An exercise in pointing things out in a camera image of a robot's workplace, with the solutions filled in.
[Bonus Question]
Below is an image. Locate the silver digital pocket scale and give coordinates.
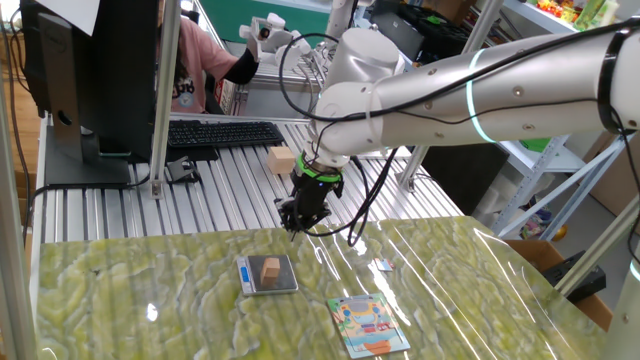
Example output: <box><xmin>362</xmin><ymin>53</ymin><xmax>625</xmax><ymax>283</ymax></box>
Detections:
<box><xmin>236</xmin><ymin>253</ymin><xmax>300</xmax><ymax>297</ymax></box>

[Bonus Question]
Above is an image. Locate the grey metal case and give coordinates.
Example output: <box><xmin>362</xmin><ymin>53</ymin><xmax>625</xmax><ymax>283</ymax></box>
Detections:
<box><xmin>369</xmin><ymin>10</ymin><xmax>426</xmax><ymax>61</ymax></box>

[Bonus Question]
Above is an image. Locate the cartoon bus puzzle board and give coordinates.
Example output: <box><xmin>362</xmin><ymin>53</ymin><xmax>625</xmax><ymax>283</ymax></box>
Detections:
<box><xmin>326</xmin><ymin>292</ymin><xmax>412</xmax><ymax>360</ymax></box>

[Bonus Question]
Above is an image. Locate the black plastic crate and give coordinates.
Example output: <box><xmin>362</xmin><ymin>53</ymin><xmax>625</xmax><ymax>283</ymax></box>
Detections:
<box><xmin>397</xmin><ymin>2</ymin><xmax>474</xmax><ymax>51</ymax></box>

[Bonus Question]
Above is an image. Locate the large wooden block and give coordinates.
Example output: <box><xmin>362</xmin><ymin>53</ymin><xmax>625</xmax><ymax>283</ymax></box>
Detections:
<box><xmin>266</xmin><ymin>145</ymin><xmax>297</xmax><ymax>176</ymax></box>

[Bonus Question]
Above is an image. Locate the black keyboard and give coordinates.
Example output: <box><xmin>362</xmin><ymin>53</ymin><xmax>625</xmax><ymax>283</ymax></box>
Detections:
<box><xmin>167</xmin><ymin>119</ymin><xmax>286</xmax><ymax>149</ymax></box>

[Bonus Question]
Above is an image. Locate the black phone stand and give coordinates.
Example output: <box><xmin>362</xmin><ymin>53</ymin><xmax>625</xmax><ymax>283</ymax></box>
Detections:
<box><xmin>164</xmin><ymin>155</ymin><xmax>202</xmax><ymax>185</ymax></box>

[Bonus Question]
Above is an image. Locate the black power adapter box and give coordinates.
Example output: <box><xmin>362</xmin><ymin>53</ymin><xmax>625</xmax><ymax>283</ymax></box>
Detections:
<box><xmin>542</xmin><ymin>249</ymin><xmax>607</xmax><ymax>304</ymax></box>

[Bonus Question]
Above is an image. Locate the black monitor cable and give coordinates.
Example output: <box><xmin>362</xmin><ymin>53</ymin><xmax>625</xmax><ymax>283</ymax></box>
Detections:
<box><xmin>22</xmin><ymin>172</ymin><xmax>152</xmax><ymax>246</ymax></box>

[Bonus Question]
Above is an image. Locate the black computer case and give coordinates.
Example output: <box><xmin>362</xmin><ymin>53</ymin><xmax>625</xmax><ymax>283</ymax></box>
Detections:
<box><xmin>417</xmin><ymin>142</ymin><xmax>510</xmax><ymax>217</ymax></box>

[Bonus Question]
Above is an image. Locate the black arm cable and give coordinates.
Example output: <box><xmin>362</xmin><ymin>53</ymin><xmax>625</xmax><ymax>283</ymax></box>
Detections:
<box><xmin>277</xmin><ymin>17</ymin><xmax>640</xmax><ymax>249</ymax></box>

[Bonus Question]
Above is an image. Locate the white metal shelf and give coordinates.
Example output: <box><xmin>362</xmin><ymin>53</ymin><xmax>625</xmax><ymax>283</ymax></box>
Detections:
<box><xmin>469</xmin><ymin>0</ymin><xmax>640</xmax><ymax>241</ymax></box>

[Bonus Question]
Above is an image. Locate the black computer monitor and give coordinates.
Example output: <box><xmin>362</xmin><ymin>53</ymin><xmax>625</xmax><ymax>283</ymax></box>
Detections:
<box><xmin>19</xmin><ymin>0</ymin><xmax>161</xmax><ymax>190</ymax></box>

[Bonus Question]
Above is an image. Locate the brown cardboard box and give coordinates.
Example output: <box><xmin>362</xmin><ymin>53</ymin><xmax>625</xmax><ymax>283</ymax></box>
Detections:
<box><xmin>504</xmin><ymin>238</ymin><xmax>614</xmax><ymax>332</ymax></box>

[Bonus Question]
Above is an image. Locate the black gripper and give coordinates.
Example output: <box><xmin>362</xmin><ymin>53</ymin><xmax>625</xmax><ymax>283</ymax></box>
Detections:
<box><xmin>274</xmin><ymin>172</ymin><xmax>345</xmax><ymax>242</ymax></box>

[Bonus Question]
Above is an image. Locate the green marble pattern mat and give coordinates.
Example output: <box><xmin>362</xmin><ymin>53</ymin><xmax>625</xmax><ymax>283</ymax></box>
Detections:
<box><xmin>32</xmin><ymin>214</ymin><xmax>611</xmax><ymax>360</ymax></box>

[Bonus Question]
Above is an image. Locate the small wooden cube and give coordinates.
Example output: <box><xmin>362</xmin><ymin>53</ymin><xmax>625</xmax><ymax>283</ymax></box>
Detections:
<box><xmin>259</xmin><ymin>256</ymin><xmax>282</xmax><ymax>289</ymax></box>

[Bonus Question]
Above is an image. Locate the white paper sheet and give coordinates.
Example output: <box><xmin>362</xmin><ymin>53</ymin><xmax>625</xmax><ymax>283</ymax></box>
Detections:
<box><xmin>34</xmin><ymin>0</ymin><xmax>102</xmax><ymax>37</ymax></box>

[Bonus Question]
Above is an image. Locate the white handheld controller device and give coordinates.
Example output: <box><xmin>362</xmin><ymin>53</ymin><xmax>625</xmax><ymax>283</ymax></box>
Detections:
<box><xmin>238</xmin><ymin>12</ymin><xmax>314</xmax><ymax>71</ymax></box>

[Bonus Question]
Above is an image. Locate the person in pink shirt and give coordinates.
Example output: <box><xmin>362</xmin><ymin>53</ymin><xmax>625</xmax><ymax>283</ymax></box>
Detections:
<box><xmin>169</xmin><ymin>17</ymin><xmax>261</xmax><ymax>115</ymax></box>

